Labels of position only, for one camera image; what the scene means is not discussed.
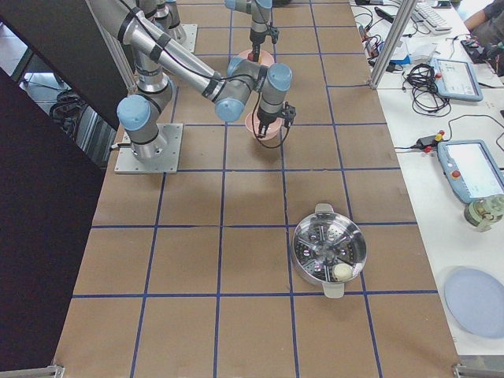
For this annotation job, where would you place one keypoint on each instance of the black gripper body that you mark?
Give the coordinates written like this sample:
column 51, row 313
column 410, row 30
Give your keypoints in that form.
column 257, row 41
column 266, row 118

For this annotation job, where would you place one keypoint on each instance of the pink bowl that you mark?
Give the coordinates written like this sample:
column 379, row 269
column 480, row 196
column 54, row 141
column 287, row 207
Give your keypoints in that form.
column 275, row 126

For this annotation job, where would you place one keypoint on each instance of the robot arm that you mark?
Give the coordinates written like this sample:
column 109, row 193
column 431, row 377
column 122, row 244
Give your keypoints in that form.
column 168, row 19
column 229, row 94

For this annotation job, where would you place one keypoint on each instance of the pink plate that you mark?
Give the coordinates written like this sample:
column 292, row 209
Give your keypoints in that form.
column 245, row 64

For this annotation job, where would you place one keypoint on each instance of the light blue plate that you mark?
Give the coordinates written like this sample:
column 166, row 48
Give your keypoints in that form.
column 475, row 300

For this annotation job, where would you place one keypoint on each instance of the blue white box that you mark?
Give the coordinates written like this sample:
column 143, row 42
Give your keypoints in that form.
column 401, row 55

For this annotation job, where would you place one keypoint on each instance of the steel steamer pot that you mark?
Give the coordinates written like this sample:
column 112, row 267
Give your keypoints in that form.
column 322, row 240

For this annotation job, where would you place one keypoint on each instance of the blue teach pendant far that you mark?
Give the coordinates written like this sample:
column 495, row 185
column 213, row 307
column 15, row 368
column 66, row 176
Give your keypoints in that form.
column 456, row 80

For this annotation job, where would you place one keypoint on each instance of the blue teach pendant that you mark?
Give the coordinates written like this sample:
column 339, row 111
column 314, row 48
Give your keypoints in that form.
column 456, row 80
column 471, row 171

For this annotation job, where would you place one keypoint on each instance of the blue teach pendant near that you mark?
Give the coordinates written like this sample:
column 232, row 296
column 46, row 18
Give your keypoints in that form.
column 471, row 171

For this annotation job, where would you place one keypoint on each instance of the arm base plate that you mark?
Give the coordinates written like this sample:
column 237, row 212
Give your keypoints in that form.
column 186, row 35
column 160, row 156

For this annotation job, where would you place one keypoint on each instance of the aluminium frame post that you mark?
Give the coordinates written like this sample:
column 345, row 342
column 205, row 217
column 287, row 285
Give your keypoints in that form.
column 397, row 28

